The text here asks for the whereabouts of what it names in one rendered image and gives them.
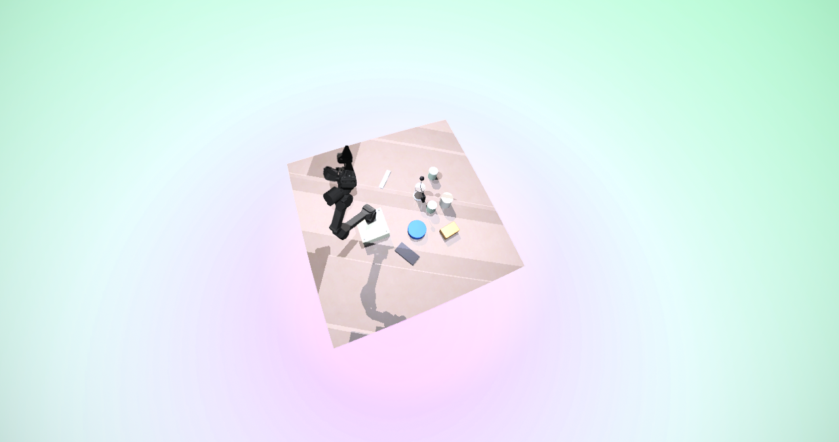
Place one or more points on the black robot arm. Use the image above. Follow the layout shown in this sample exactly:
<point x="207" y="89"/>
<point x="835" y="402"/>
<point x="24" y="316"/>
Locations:
<point x="342" y="199"/>

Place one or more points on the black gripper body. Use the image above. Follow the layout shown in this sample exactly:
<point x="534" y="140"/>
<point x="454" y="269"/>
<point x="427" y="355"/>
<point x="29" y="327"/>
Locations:
<point x="345" y="184"/>

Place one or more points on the orange box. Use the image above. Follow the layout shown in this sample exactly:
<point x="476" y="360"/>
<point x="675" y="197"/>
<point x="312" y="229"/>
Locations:
<point x="449" y="230"/>

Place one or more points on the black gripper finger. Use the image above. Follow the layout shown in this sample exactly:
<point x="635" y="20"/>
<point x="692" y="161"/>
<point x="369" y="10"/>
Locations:
<point x="349" y="173"/>
<point x="345" y="153"/>

